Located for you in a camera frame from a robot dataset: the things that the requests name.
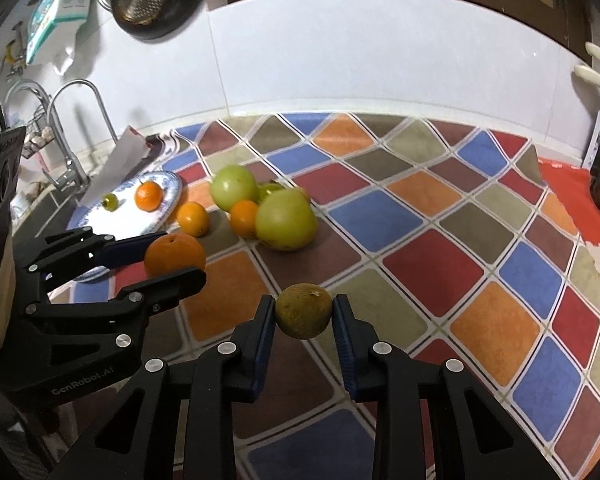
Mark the colourful checked table cloth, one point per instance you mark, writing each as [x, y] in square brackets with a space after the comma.
[430, 270]

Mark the steel sink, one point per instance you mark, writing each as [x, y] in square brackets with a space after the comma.
[45, 210]

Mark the white paper sheet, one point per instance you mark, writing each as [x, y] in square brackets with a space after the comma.
[120, 160]

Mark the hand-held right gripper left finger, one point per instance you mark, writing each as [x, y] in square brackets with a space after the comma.
[262, 340]

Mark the large green tomato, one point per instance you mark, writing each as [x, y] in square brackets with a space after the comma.
[285, 222]
[232, 187]

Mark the tissue pack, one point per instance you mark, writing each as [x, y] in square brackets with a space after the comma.
[60, 5]

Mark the small orange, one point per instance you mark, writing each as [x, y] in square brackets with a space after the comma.
[193, 218]
[242, 218]
[148, 195]

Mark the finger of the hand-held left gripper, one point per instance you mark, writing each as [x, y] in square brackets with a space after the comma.
[130, 250]
[180, 282]

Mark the black frying pan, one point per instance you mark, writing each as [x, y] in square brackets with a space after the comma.
[180, 15]

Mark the orange mat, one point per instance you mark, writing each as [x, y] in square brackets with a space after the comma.
[570, 200]

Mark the slim gooseneck faucet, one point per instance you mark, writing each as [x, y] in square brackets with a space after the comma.
[74, 170]

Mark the blue and white plate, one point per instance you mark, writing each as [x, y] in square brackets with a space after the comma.
[125, 217]

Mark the yellow wall hook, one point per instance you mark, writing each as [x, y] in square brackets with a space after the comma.
[11, 52]

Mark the small green round fruit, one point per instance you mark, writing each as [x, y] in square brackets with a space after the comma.
[111, 202]
[269, 191]

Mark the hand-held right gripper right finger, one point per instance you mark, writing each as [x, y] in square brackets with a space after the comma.
[344, 345]

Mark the chrome pull-down faucet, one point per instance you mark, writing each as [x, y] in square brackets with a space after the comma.
[27, 91]

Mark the small olive-brown round fruit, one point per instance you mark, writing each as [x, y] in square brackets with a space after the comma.
[302, 312]

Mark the large orange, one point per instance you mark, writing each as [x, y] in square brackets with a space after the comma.
[172, 252]

